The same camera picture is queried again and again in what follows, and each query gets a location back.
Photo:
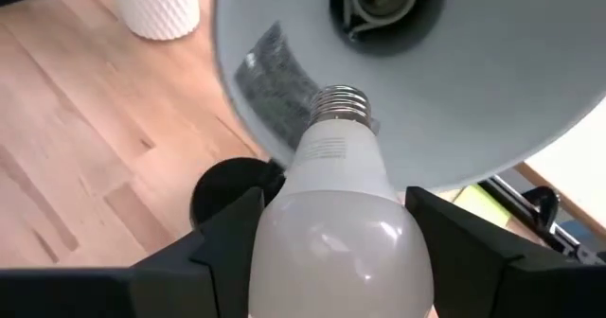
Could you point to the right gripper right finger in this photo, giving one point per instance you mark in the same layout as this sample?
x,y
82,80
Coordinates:
x,y
497,289

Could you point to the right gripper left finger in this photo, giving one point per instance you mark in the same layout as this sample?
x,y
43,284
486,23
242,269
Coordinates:
x,y
189,285

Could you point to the white lightbulb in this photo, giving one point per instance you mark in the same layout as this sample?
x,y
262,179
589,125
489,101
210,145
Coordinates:
x,y
341,252

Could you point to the black desk lamp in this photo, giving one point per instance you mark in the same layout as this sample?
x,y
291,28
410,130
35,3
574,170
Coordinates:
x,y
473,95

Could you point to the white lattice pen cup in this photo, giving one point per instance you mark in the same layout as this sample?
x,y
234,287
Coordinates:
x,y
156,5

